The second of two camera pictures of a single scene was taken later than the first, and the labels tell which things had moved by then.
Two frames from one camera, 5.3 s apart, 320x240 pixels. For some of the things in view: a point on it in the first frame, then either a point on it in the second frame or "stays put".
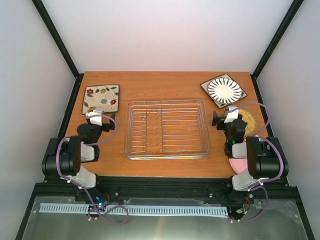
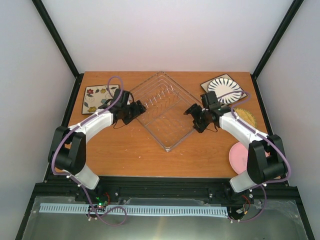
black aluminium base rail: x=59 y=186 stays put
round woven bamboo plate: x=250 y=120 stays put
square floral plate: x=106 y=97 stays put
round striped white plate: x=224 y=90 stays put
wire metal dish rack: x=170 y=129 -> x=166 y=101
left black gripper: x=112 y=126 -> x=138 y=110
